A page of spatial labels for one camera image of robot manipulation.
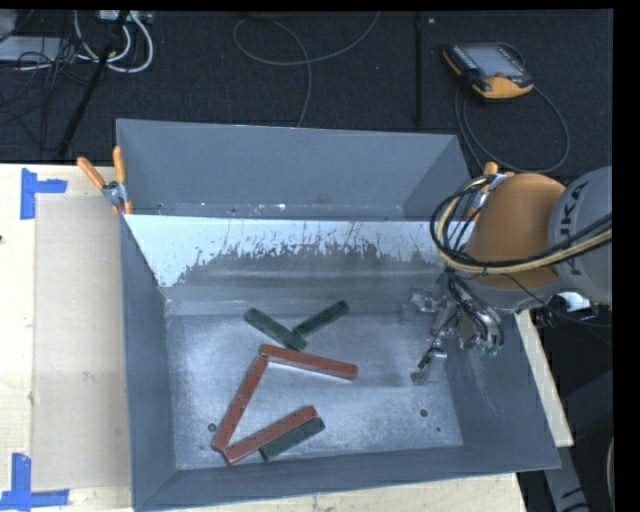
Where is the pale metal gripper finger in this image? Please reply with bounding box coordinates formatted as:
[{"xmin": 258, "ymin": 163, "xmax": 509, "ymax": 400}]
[
  {"xmin": 401, "ymin": 288, "xmax": 448, "ymax": 322},
  {"xmin": 410, "ymin": 346, "xmax": 448, "ymax": 386}
]

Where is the dark green flat block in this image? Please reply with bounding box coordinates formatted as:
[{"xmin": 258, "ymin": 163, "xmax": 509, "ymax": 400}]
[
  {"xmin": 243, "ymin": 307, "xmax": 308, "ymax": 353},
  {"xmin": 292, "ymin": 299, "xmax": 351, "ymax": 338},
  {"xmin": 258, "ymin": 417, "xmax": 327, "ymax": 463}
]

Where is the red-brown flat block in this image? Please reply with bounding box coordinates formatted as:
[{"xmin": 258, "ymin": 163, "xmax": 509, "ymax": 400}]
[
  {"xmin": 258, "ymin": 343, "xmax": 360, "ymax": 382},
  {"xmin": 212, "ymin": 354, "xmax": 270, "ymax": 453},
  {"xmin": 223, "ymin": 405, "xmax": 319, "ymax": 466}
]

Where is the grey metal bin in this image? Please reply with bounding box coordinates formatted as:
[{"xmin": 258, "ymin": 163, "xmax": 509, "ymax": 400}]
[{"xmin": 114, "ymin": 118, "xmax": 563, "ymax": 512}]

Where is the pale flat board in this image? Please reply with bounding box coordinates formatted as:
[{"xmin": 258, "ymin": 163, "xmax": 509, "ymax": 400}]
[{"xmin": 30, "ymin": 193, "xmax": 133, "ymax": 494}]

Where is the black cylinder on white bracket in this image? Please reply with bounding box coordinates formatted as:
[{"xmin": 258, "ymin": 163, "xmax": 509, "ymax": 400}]
[{"xmin": 533, "ymin": 291, "xmax": 600, "ymax": 327}]

